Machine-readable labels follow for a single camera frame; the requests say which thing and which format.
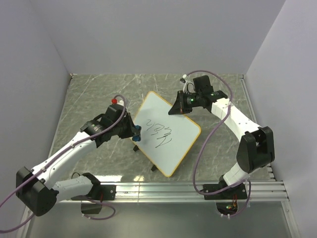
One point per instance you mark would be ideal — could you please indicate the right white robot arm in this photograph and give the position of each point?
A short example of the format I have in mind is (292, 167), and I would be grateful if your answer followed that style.
(256, 143)

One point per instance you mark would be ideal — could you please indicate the black board stand foot left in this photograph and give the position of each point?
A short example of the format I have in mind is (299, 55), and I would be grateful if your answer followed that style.
(136, 148)

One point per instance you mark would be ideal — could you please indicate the aluminium rail frame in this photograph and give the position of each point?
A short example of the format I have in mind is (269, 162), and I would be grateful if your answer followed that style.
(191, 209)

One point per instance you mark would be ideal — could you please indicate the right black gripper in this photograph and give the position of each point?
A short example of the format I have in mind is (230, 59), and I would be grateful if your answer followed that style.
(179, 107)

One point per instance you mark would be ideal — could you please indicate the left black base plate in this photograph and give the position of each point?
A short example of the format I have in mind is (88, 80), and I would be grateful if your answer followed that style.
(103, 192)

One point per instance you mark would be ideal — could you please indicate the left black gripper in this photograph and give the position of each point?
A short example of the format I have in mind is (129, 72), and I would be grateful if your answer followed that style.
(130, 132)

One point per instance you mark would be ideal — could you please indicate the white board with yellow frame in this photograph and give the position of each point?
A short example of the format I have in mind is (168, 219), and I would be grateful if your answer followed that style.
(165, 140)

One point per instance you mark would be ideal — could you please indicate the blue whiteboard eraser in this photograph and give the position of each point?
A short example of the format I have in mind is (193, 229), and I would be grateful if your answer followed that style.
(137, 134)

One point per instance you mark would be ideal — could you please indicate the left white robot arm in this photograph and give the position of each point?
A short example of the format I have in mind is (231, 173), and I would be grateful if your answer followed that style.
(40, 188)

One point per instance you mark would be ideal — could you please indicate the black board stand foot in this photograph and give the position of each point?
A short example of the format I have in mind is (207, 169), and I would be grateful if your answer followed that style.
(153, 168)
(136, 148)

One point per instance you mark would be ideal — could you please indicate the black board stand foot right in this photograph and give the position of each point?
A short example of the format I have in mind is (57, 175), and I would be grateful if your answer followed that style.
(153, 168)

